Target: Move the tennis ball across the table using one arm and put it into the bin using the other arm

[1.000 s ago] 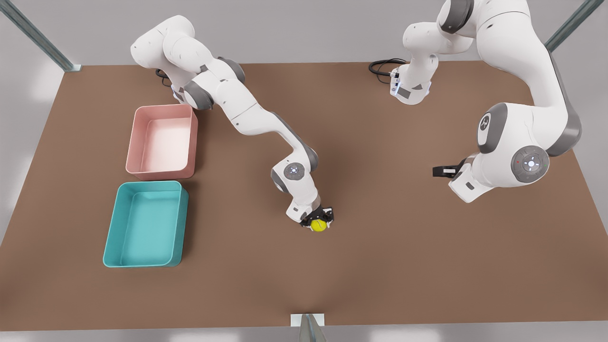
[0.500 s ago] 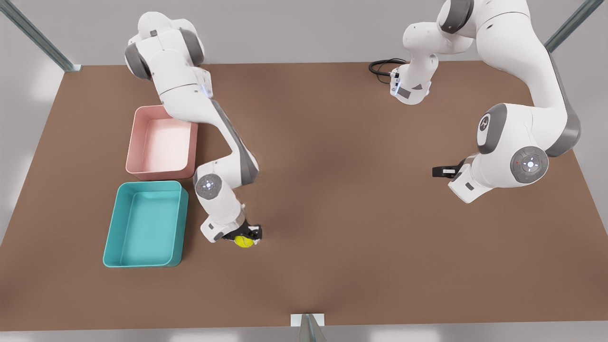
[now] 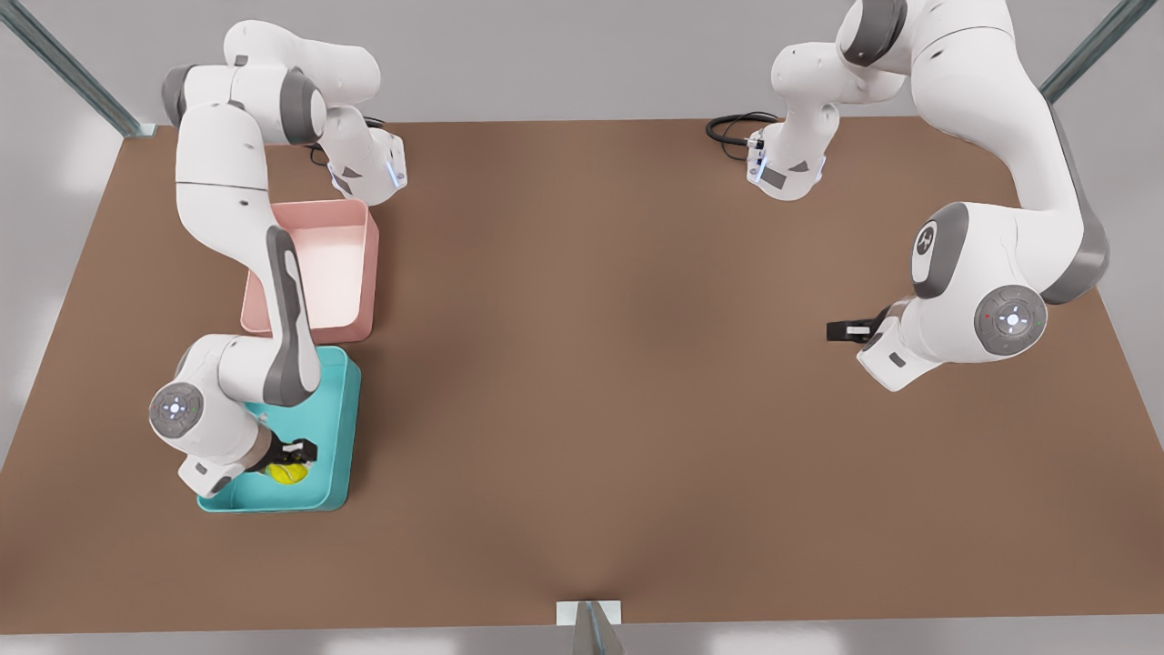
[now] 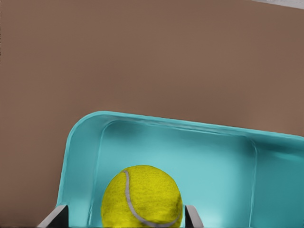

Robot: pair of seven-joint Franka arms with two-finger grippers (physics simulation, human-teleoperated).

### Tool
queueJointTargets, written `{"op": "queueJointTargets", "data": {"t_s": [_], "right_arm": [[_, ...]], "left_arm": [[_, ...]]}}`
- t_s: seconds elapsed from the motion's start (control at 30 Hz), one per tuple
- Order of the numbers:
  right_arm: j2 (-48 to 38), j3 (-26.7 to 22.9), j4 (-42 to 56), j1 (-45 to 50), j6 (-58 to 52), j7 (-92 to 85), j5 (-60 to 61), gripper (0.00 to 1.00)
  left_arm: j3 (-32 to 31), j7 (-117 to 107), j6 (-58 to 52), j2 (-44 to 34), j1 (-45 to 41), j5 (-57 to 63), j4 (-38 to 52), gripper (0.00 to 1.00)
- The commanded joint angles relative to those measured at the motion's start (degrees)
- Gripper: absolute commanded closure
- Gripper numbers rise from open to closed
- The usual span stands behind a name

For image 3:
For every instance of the yellow tennis ball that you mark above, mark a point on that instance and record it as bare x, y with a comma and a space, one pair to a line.
287, 473

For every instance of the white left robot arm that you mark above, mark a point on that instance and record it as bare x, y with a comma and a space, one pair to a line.
991, 273

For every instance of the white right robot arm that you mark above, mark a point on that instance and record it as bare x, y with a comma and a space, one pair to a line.
221, 186

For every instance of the teal plastic tray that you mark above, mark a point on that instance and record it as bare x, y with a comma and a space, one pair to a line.
332, 428

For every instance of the pink plastic tray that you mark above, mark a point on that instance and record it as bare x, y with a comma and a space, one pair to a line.
336, 264

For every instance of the silver frame post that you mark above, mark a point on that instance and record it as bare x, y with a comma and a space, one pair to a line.
591, 629
73, 68
1091, 45

